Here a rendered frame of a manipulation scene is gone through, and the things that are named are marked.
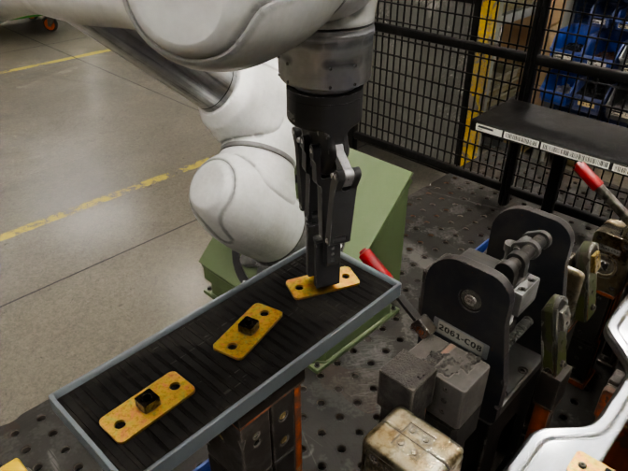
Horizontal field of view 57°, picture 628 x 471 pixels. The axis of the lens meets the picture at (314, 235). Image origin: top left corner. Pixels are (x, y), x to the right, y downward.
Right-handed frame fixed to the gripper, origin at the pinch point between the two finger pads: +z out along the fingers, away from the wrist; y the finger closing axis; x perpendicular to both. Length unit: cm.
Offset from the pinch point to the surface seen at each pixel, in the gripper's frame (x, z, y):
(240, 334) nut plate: -11.6, 3.9, 5.2
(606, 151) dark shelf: 86, 17, -37
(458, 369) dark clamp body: 12.7, 12.5, 11.5
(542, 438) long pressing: 20.7, 19.9, 19.1
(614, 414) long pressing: 31.5, 19.9, 19.5
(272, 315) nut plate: -7.5, 3.9, 3.6
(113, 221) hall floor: -23, 120, -229
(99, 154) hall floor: -23, 120, -319
